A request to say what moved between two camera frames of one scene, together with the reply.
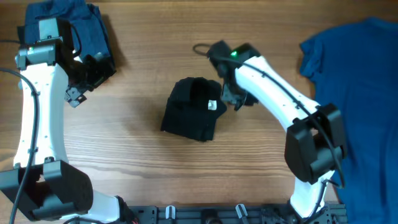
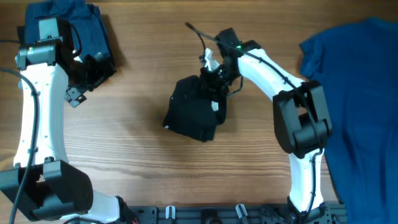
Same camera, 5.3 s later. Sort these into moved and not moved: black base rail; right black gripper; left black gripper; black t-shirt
Moved: right black gripper
Not moved: black base rail; black t-shirt; left black gripper
